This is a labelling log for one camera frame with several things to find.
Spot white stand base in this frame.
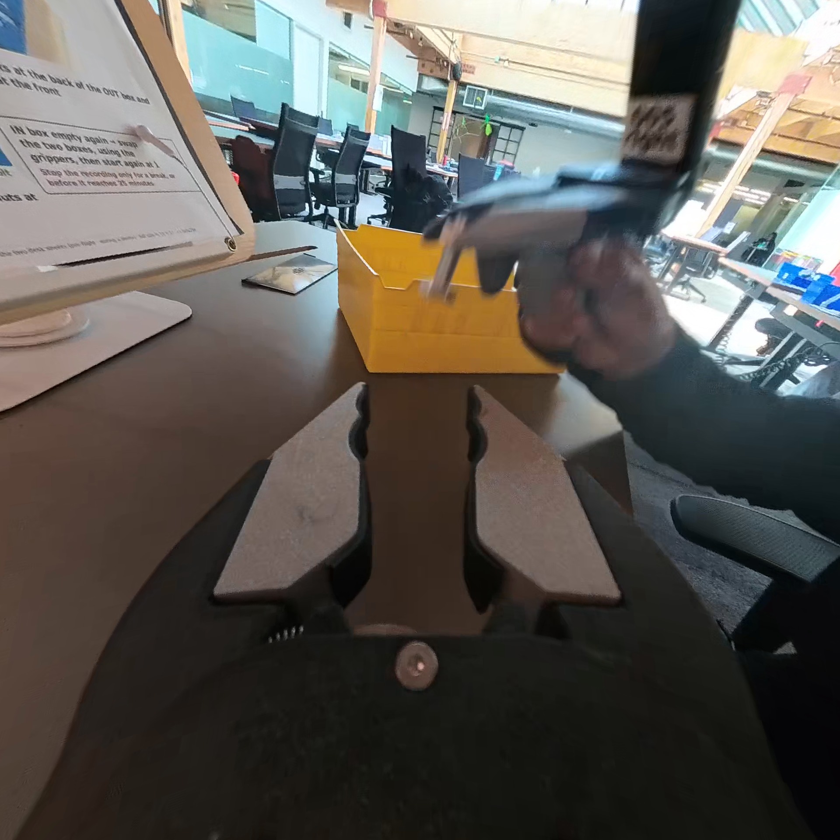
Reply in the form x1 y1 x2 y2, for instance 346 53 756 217
0 290 194 413

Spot blue plastic bins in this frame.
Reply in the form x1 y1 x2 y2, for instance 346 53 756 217
774 262 840 313

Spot wooden office desk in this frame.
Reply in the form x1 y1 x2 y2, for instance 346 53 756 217
715 256 840 395

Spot wooden post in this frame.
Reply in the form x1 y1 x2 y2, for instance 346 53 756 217
363 0 389 135
441 62 461 165

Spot dark printed card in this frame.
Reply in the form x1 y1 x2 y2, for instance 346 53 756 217
241 255 339 296

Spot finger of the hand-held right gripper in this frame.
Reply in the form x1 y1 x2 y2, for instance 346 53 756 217
449 172 592 221
423 200 584 260

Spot yellow plastic box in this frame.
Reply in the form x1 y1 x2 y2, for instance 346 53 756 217
335 220 567 375

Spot person's right hand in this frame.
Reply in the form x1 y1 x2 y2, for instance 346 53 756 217
518 238 681 383

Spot wooden sign board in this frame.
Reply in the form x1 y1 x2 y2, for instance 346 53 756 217
0 0 258 317

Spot black chair armrest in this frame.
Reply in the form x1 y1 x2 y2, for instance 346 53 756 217
671 493 840 652

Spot printed instruction sheet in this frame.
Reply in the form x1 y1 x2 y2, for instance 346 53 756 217
0 0 238 263

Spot dark red office chair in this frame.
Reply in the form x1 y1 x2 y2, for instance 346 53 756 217
226 134 277 224

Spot person's right forearm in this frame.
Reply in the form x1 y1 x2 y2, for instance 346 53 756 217
567 331 840 536

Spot slanted wooden beam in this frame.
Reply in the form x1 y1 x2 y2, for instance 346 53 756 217
699 72 815 237

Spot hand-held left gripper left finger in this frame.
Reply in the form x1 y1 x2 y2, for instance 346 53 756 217
211 382 374 609

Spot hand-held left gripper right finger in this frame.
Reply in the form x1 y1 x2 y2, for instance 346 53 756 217
463 385 622 610

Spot black office chair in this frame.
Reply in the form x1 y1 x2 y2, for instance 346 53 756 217
271 103 324 224
377 125 455 234
457 153 503 200
323 126 372 229

